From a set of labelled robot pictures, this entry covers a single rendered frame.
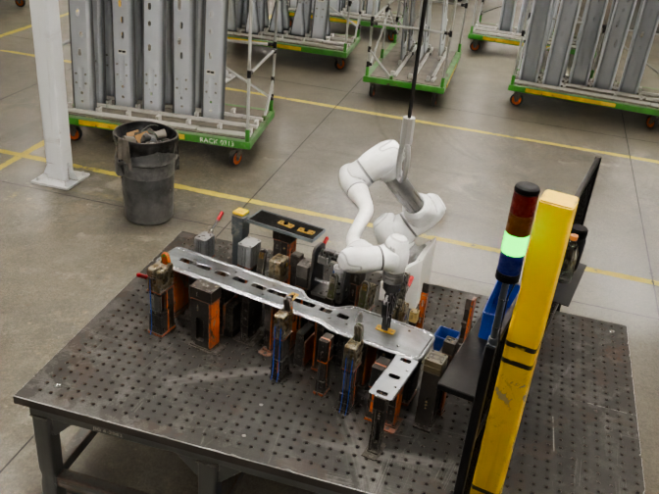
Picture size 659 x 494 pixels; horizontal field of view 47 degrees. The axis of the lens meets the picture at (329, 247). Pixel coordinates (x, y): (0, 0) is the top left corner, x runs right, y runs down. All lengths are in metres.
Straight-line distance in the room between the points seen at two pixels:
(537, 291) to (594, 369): 1.60
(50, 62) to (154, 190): 1.36
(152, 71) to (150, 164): 1.92
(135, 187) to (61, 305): 1.23
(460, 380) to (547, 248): 0.93
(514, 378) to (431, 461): 0.76
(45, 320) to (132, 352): 1.61
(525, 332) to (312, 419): 1.17
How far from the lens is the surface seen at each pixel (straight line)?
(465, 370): 3.13
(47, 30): 6.55
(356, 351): 3.13
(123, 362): 3.59
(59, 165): 6.92
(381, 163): 3.46
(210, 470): 3.28
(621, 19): 10.16
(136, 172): 6.00
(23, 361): 4.86
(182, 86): 7.61
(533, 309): 2.41
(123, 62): 7.78
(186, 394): 3.39
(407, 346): 3.25
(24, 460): 4.23
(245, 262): 3.68
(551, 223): 2.27
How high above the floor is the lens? 2.88
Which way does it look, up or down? 29 degrees down
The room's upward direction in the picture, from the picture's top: 5 degrees clockwise
